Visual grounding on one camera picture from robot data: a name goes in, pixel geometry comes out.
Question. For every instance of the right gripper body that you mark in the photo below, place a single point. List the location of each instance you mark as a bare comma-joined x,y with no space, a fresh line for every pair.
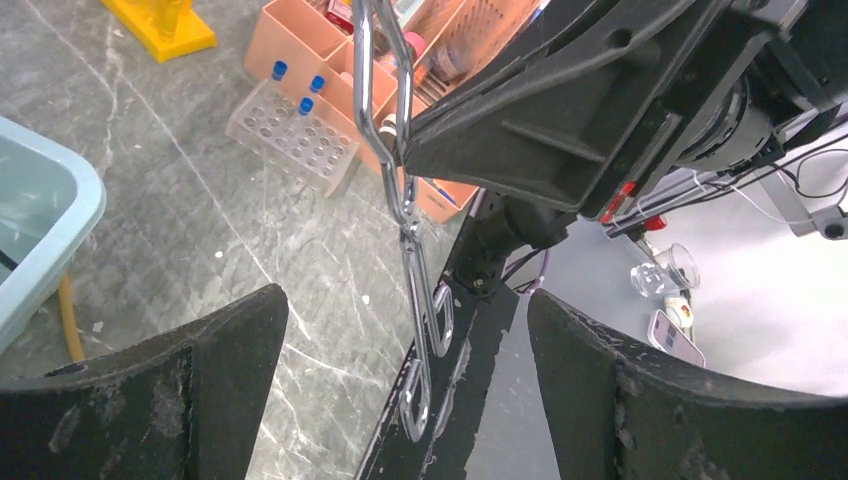
706,85

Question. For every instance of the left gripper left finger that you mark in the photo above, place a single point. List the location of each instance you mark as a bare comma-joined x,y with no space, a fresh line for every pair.
184,404

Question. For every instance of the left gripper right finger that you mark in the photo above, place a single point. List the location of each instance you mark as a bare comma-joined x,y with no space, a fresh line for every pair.
618,408

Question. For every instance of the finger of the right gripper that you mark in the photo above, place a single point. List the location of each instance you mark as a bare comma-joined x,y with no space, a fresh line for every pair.
569,111

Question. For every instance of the mint green plastic bin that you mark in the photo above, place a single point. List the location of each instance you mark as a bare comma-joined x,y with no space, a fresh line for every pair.
51,200

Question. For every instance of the blue capped test tube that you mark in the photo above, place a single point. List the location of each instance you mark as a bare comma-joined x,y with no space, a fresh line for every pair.
305,107
279,70
317,84

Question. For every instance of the yellow test tube rack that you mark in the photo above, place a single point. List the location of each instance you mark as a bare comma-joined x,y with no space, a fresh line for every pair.
167,28

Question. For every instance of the white phone on desk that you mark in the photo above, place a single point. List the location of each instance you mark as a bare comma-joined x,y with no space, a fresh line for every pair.
665,336

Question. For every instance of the amber rubber tubing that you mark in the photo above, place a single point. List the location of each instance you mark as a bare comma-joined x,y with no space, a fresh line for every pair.
68,319

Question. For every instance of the clear acrylic tube rack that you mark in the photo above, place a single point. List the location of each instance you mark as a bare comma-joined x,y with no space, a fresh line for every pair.
302,144

